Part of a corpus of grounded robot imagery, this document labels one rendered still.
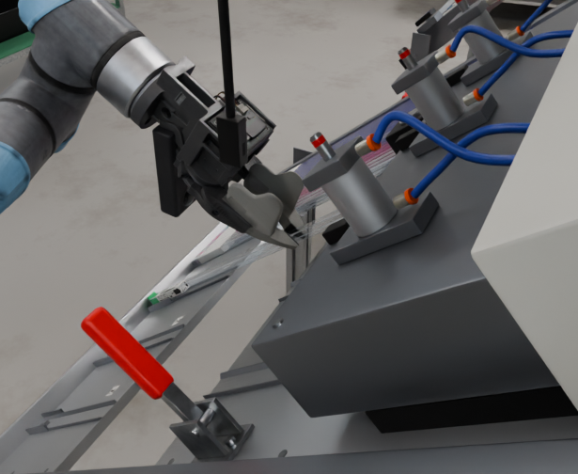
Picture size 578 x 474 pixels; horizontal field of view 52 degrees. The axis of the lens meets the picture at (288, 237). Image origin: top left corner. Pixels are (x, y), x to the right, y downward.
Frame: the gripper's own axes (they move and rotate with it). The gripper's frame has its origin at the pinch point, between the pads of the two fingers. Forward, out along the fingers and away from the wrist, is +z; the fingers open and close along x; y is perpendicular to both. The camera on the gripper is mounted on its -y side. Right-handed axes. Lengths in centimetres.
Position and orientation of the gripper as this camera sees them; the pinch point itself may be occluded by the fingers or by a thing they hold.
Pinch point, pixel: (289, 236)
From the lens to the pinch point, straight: 62.8
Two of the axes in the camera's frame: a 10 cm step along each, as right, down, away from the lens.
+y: 4.8, -4.8, -7.3
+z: 7.3, 6.8, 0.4
